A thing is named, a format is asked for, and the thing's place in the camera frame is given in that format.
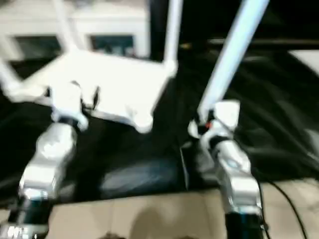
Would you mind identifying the white flat panel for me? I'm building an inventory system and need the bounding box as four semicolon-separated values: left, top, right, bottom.
291;50;319;76

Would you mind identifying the black mat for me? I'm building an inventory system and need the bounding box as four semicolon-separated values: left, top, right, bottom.
0;42;319;202

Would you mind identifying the white glass-door cabinet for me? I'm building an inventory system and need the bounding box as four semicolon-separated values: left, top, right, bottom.
0;0;151;61

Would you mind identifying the black metal rail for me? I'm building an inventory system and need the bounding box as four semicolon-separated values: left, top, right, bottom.
209;38;319;48

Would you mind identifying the white plastic table top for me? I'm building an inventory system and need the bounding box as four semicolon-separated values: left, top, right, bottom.
2;49;179;134

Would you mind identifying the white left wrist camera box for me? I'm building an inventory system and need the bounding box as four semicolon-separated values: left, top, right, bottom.
49;81;91;131

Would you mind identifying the white plastic table leg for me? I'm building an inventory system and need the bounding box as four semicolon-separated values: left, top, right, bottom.
162;0;184;75
51;0;83;53
187;0;271;138
0;56;23;98

